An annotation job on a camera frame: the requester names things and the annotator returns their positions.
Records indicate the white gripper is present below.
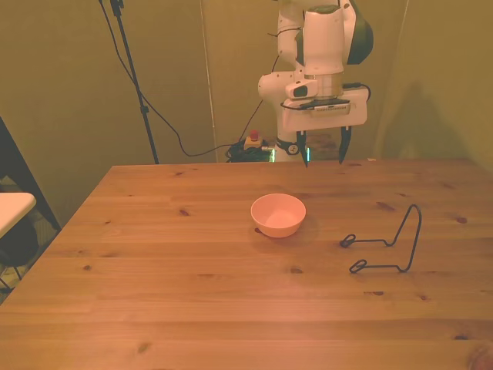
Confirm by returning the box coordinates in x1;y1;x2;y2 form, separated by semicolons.
280;86;367;169

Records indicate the pink plastic bowl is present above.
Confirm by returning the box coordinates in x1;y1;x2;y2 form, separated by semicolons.
250;193;307;239

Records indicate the black panel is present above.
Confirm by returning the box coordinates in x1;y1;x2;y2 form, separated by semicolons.
0;115;62;233

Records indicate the white side table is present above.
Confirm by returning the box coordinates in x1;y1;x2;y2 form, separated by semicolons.
0;192;38;239

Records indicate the black tripod camera cable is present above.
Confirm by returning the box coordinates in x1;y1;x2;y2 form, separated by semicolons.
97;0;234;158

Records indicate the black tripod pole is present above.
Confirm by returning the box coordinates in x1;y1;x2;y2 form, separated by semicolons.
109;0;161;165

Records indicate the black cable bundle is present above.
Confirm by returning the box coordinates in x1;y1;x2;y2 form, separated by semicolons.
224;142;275;163

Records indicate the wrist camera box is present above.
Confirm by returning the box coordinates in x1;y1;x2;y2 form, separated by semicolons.
280;97;352;116

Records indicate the yellow emergency stop button box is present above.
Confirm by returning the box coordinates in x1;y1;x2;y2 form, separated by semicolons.
243;129;271;152

